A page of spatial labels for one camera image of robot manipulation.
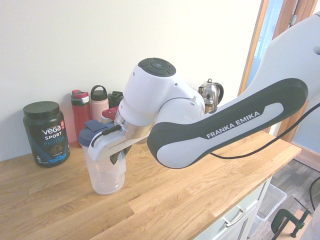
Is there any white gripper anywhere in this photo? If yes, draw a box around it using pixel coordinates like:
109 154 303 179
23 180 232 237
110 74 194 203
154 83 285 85
87 126 151 166

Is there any clear pitcher with blue lid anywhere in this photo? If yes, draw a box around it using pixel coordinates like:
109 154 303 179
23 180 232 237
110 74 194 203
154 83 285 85
77 119 127 196

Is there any red water bottle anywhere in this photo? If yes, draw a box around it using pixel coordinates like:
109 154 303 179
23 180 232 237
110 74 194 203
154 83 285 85
70 89 91 149

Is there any pink bottle with black lid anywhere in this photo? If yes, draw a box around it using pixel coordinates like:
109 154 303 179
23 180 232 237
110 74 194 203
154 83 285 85
90 84 109 123

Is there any black shaker bottle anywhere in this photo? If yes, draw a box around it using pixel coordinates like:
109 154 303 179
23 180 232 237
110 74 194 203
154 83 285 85
107 91 125 109

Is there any black Vega protein tub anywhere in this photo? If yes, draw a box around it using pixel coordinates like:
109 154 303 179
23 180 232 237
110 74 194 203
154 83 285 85
22 101 71 169

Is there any chrome kettle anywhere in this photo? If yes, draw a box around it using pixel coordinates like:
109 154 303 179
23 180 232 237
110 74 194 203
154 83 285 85
198 78 225 115

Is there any white kitchen cabinet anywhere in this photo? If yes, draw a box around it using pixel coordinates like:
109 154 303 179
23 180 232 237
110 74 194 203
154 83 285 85
193 174 273 240

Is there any clear plastic storage bin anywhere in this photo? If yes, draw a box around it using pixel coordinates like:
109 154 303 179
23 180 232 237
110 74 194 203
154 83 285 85
249 183 288 236

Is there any green metal clamp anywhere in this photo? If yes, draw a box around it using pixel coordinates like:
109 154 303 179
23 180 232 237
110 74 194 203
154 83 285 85
271 208 311 240

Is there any red wrist camera mount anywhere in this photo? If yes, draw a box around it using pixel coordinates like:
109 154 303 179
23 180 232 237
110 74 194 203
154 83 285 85
100 106 120 125

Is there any metal drawer handle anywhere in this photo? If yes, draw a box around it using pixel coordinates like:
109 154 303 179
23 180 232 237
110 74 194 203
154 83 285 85
222 208 247 227

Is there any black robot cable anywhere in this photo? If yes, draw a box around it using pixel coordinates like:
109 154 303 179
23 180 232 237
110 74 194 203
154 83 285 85
211 101 320 160

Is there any wooden door frame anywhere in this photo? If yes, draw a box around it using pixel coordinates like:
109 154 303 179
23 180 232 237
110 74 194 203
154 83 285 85
237 0 320 146

